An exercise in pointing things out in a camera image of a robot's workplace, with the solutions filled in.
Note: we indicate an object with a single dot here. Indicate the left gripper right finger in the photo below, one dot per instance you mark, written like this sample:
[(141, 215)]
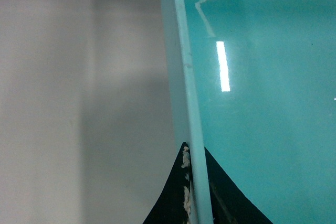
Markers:
[(229, 204)]

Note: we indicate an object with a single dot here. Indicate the teal plastic bin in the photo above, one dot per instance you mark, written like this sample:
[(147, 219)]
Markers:
[(253, 83)]

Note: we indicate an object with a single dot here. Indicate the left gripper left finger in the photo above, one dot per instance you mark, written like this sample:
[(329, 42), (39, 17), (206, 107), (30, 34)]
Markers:
[(174, 203)]

